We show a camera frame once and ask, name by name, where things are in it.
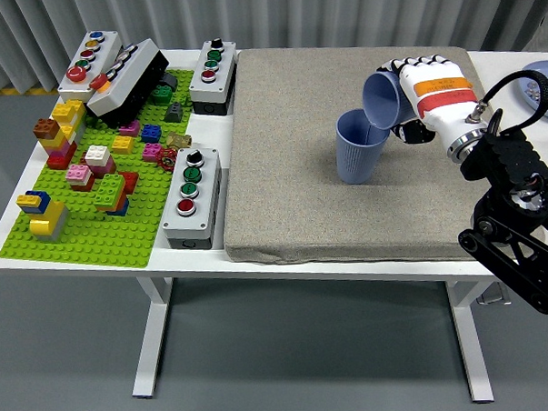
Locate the five-button white control box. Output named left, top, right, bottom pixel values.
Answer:
left=55, top=28, right=125, bottom=105

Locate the yellow floor tape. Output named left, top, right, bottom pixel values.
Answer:
left=0, top=85, right=59, bottom=97

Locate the grey-brown mat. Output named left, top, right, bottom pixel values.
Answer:
left=214, top=36, right=527, bottom=272

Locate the white control box black base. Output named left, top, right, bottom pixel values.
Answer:
left=83, top=36, right=174, bottom=131

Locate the pink white red brick stack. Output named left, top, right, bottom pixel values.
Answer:
left=65, top=163, right=97, bottom=194

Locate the dark green brick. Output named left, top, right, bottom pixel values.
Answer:
left=149, top=85, right=175, bottom=105

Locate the brown yellow red brick tower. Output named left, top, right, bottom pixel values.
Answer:
left=32, top=115, right=80, bottom=172

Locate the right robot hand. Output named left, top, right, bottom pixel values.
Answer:
left=375, top=53, right=493, bottom=150

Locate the magenta brick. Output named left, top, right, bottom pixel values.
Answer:
left=141, top=142, right=165, bottom=164
left=118, top=119, right=142, bottom=138

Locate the blue yellow grey brick stack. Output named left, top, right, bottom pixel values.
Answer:
left=15, top=188, right=72, bottom=246

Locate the blue ribbed cup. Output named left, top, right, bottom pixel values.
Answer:
left=361, top=70, right=420, bottom=131
left=334, top=107, right=394, bottom=185

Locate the white table leg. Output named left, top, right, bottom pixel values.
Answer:
left=443, top=277, right=495, bottom=406
left=126, top=276, right=179, bottom=399

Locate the metal bracket under table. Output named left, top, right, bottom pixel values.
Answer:
left=476, top=282, right=511, bottom=306

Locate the four-button grey control box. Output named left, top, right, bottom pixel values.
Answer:
left=158, top=146, right=226, bottom=253
left=185, top=37, right=241, bottom=117

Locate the red valve handwheel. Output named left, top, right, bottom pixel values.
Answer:
left=156, top=148, right=179, bottom=173

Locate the brass valve fitting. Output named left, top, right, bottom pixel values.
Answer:
left=164, top=131, right=194, bottom=152

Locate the yellow white brick stack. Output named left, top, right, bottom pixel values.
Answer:
left=50, top=98, right=88, bottom=145

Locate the green orange brick stack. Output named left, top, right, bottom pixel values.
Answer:
left=92, top=170, right=142, bottom=219

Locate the green brick baseplate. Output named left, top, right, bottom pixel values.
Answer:
left=0, top=67, right=204, bottom=276

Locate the grey curtain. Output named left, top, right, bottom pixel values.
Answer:
left=0, top=0, right=548, bottom=96

